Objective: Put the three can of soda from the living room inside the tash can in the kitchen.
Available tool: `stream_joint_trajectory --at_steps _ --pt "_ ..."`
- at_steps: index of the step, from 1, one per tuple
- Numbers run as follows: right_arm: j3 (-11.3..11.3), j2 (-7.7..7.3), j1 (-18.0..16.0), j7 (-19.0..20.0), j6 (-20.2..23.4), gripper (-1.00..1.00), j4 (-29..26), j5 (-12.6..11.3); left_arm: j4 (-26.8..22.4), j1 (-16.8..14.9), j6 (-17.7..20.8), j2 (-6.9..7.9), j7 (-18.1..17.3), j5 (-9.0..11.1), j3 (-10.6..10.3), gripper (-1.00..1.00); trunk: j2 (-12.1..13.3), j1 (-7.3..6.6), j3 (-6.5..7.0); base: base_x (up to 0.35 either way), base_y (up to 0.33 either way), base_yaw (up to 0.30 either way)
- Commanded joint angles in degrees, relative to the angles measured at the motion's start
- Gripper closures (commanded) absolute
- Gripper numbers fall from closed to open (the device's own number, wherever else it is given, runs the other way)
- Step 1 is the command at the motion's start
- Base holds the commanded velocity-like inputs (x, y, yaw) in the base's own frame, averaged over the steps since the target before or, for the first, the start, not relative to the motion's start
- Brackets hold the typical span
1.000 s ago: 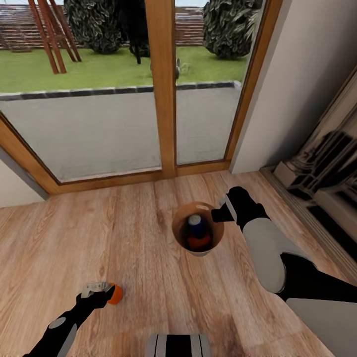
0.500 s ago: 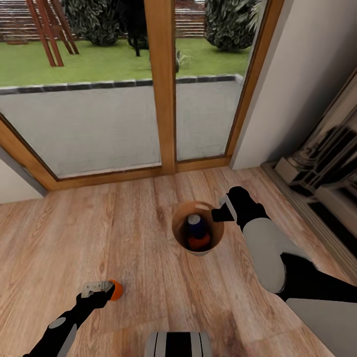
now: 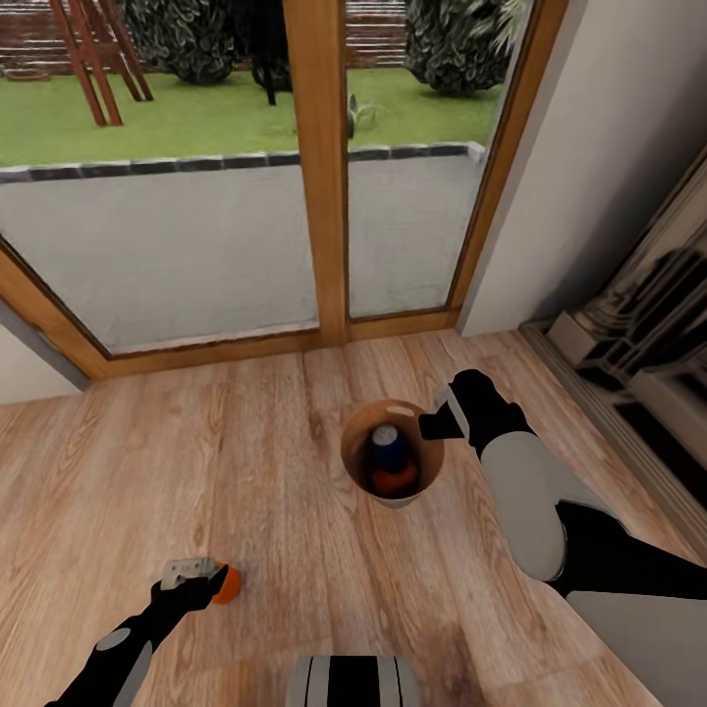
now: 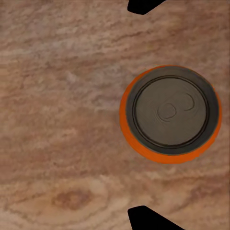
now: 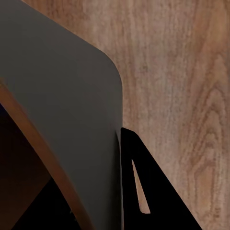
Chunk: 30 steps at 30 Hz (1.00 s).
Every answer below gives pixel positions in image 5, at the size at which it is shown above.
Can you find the trash can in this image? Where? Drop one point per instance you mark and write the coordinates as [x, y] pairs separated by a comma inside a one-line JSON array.
[[63, 117]]

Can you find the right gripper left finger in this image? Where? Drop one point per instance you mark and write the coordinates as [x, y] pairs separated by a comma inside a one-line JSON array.
[[49, 211]]

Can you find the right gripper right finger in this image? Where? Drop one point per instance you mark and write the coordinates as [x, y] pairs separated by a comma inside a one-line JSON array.
[[167, 209]]

